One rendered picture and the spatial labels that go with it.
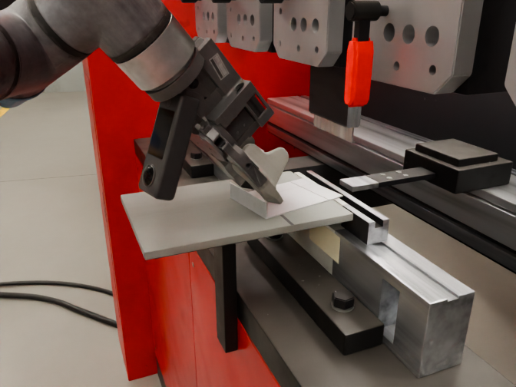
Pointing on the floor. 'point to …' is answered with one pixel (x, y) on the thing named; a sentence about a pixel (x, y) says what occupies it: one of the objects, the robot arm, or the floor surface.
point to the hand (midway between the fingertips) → (258, 193)
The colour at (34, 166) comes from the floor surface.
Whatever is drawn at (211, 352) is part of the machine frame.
